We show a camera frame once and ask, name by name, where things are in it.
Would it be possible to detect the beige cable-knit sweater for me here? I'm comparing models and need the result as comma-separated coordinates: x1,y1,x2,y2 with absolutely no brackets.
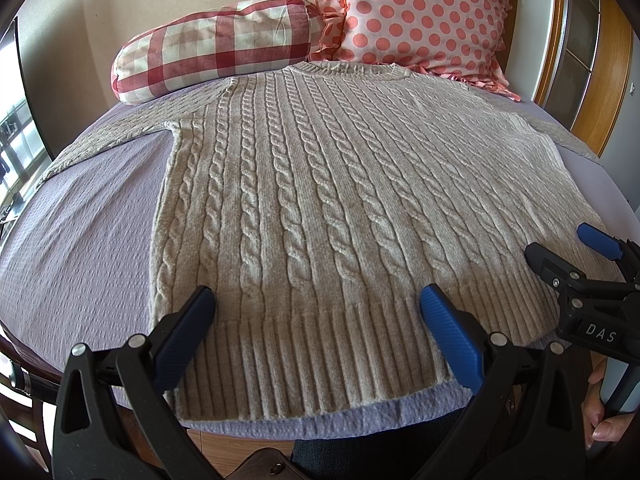
52,62,620,422

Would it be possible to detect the person's right hand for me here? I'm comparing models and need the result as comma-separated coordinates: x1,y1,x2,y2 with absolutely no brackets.
582,352,636,450

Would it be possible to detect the dark wooden chair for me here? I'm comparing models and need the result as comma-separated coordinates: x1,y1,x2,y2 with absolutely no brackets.
1,333,56,479

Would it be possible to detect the wooden headboard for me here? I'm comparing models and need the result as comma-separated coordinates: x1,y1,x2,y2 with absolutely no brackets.
535,0,634,155

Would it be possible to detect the pink polka-dot pillow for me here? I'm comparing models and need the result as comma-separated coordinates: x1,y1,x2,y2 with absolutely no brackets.
309,0,519,101

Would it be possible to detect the red checked bolster pillow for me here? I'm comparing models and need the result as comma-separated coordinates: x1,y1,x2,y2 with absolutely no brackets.
110,0,323,105

